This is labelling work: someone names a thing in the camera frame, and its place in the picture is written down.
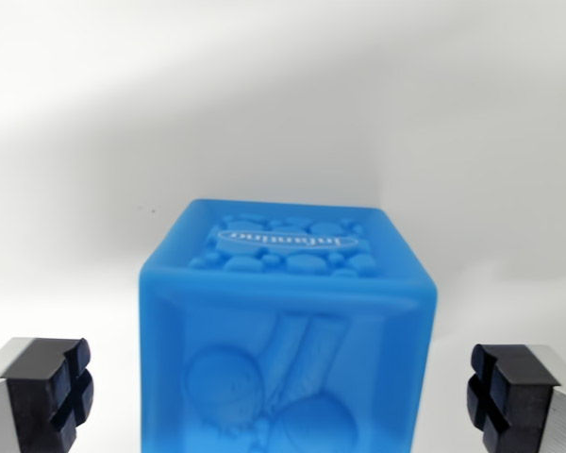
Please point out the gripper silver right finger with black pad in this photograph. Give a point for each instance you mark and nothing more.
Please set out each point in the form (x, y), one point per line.
(523, 401)

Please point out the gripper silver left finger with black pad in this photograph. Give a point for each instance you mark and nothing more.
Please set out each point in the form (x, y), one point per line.
(33, 401)

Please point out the blue embossed rubber cube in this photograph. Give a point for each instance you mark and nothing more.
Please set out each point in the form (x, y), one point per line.
(287, 354)

